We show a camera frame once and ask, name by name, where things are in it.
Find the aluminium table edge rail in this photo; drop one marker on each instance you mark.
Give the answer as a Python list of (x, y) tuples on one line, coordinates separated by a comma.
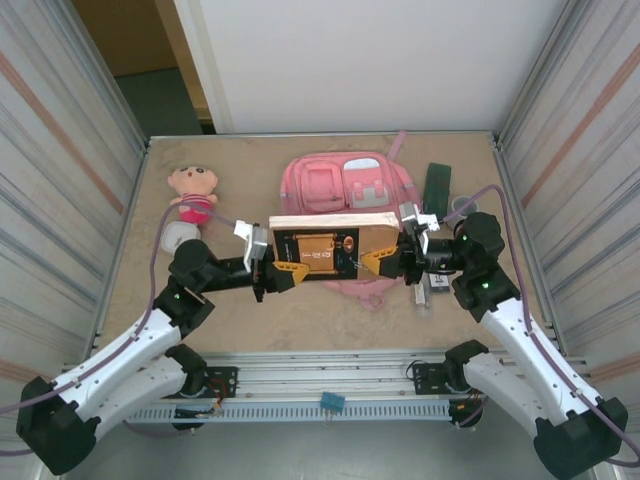
[(320, 135)]

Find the small circuit board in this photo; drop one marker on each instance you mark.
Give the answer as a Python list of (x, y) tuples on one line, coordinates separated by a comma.
[(192, 413)]

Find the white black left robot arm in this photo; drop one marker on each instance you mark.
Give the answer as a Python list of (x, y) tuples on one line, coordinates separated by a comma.
[(115, 360)]

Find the brown black book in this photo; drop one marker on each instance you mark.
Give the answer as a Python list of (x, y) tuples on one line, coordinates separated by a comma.
[(320, 250)]

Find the tan wooden door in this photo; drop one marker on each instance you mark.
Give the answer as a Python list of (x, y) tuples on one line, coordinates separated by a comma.
[(185, 60)]

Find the pink backpack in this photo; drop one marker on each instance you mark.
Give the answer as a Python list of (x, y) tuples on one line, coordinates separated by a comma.
[(320, 185)]

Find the aluminium enclosure post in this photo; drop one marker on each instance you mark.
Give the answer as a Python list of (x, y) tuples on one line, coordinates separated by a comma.
[(540, 75), (102, 75)]

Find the white square alarm clock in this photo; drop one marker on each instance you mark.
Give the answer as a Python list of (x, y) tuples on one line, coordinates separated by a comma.
[(180, 231)]

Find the pink plush doll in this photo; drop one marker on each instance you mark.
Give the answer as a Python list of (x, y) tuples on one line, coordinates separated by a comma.
[(192, 187)]

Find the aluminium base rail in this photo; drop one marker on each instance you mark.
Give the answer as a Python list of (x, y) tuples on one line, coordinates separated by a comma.
[(320, 372)]

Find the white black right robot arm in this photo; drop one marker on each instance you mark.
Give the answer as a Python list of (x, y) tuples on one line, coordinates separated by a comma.
[(525, 350)]

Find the grey plastic cup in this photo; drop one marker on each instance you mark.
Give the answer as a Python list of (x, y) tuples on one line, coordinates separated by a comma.
[(457, 204)]

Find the blue terminal connector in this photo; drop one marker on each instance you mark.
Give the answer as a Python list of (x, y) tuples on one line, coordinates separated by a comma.
[(332, 401)]

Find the green pencil case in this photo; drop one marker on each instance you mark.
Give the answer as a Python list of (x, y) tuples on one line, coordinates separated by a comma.
[(437, 185)]

